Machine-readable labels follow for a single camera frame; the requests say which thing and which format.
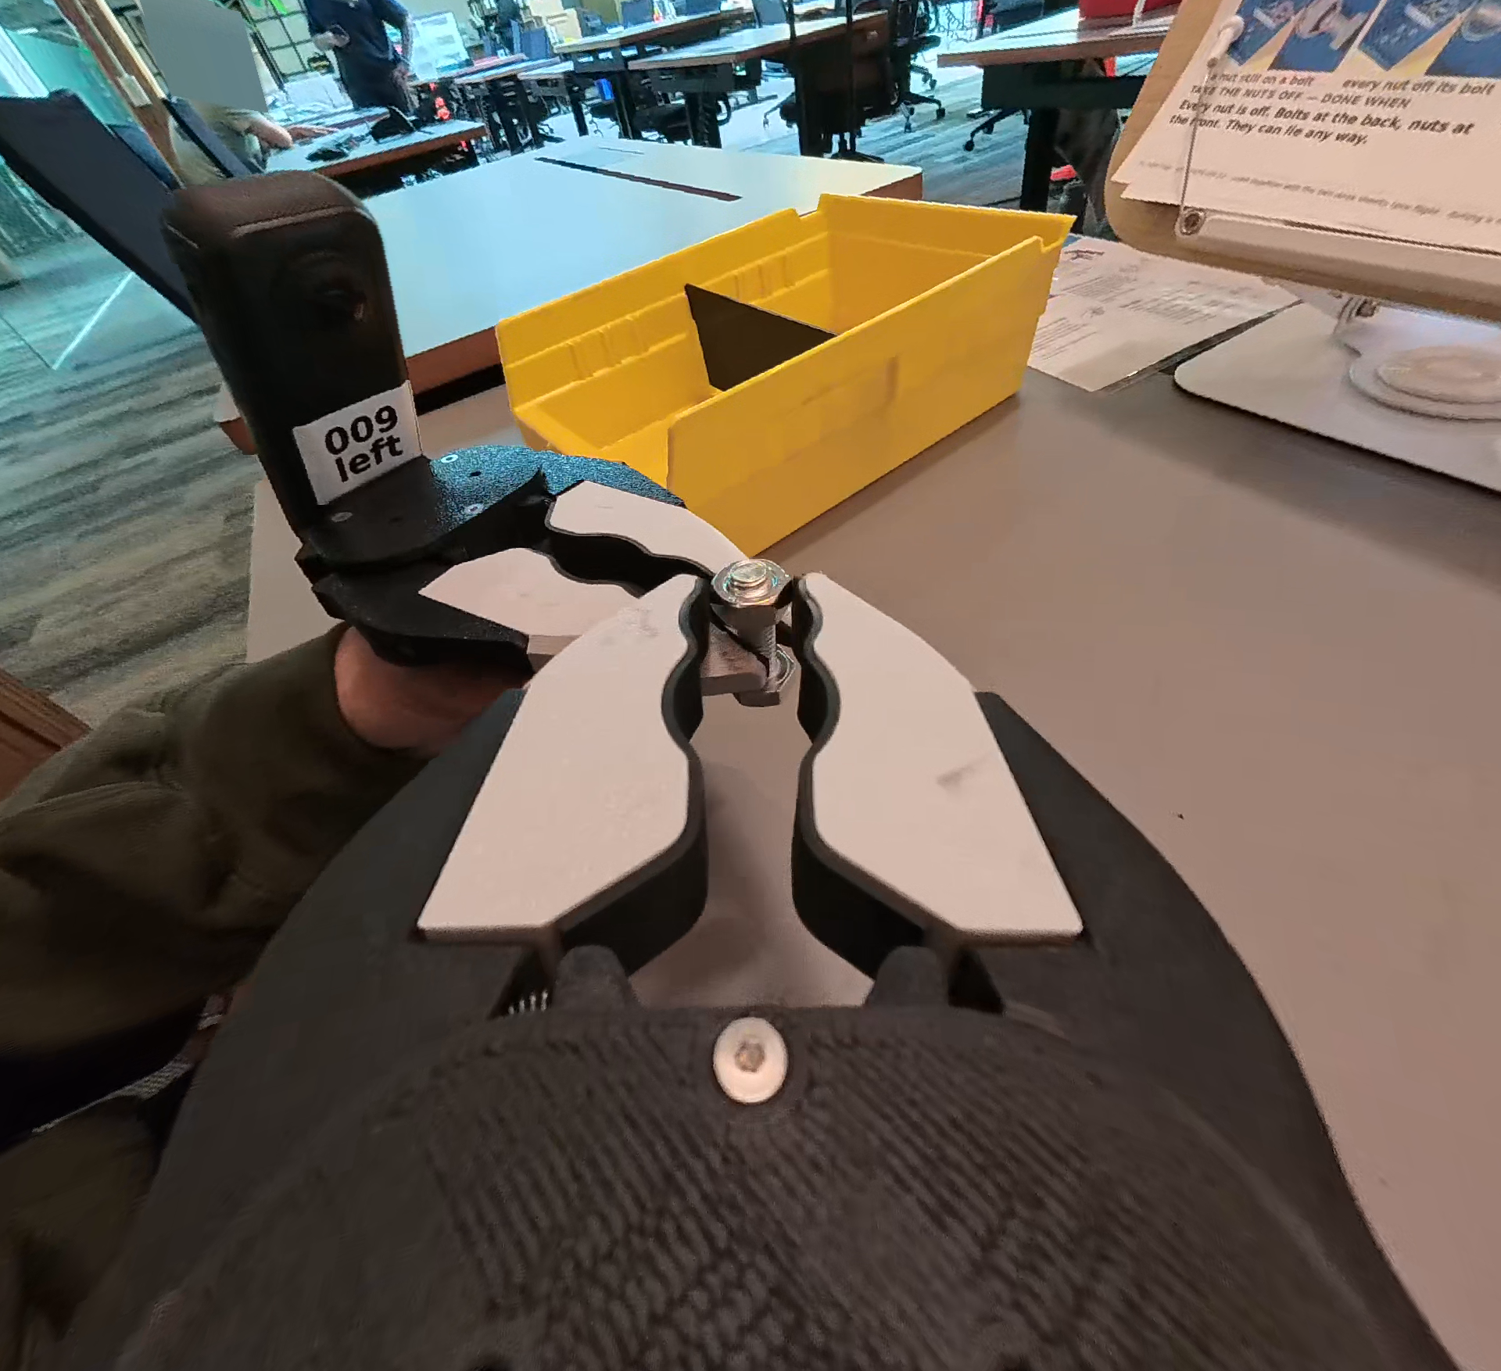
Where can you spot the dark chair back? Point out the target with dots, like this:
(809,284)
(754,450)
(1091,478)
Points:
(84,187)

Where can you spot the printed paper sheet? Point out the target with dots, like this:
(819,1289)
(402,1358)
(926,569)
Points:
(1126,315)

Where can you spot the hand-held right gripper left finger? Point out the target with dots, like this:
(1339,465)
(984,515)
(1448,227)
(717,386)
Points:
(587,784)

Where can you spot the person's torso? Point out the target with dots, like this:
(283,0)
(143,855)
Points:
(59,1231)

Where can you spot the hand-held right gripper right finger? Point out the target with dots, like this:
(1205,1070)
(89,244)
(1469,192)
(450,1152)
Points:
(926,809)

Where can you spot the steel nut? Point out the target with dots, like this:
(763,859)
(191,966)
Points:
(734,674)

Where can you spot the black bin divider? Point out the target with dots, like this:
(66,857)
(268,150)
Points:
(746,338)

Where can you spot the person's left forearm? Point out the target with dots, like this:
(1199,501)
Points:
(141,866)

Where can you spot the steel hex bolt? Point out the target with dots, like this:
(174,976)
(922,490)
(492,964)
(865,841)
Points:
(750,586)

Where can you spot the white stand base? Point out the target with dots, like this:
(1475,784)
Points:
(1268,398)

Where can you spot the yellow plastic bin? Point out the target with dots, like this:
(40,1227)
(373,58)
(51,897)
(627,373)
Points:
(821,432)

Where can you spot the instruction sheet on stand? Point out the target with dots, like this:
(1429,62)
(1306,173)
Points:
(1291,271)

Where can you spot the grey desk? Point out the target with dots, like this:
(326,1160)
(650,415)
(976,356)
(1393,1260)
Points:
(1231,632)

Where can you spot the white round pad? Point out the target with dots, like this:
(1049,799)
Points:
(1431,380)

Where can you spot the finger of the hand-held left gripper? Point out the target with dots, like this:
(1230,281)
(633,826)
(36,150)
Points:
(517,597)
(646,526)

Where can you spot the person's left hand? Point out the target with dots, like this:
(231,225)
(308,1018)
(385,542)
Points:
(400,697)

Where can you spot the wooden table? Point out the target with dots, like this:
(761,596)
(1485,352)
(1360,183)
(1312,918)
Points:
(1057,46)

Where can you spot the white instruction sheet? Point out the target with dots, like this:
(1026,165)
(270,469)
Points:
(1349,140)

